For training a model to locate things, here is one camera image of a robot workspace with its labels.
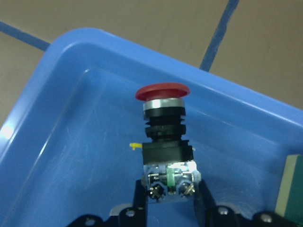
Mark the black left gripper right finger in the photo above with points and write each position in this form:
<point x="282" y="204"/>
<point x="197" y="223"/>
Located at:
<point x="203" y="204"/>

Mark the green terminal block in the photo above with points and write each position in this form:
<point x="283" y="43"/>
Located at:
<point x="289" y="202"/>

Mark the red emergency stop button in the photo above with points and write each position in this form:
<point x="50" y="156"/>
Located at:
<point x="169" y="170"/>

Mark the blue plastic tray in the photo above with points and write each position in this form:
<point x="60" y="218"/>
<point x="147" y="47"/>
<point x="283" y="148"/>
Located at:
<point x="64" y="148"/>

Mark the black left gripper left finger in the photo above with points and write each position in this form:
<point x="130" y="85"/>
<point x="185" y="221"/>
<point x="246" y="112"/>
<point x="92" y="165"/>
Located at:
<point x="140" y="205"/>

